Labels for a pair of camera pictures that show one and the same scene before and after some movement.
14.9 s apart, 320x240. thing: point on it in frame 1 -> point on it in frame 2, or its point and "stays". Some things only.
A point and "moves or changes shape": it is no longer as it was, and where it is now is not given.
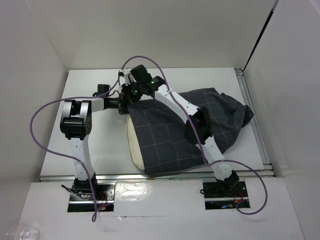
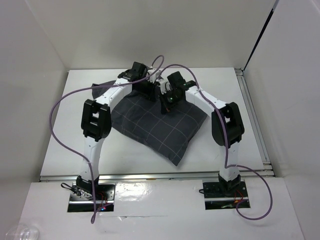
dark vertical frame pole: x=274 y=7 stays
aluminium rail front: x=189 y=177 stays
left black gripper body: x=117 y=103 -> x=145 y=88
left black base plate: x=82 y=192 stays
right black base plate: x=213 y=189 stays
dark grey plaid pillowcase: x=160 y=130 moves or changes shape
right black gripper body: x=133 y=92 -> x=170 y=99
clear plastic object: x=22 y=233 stays
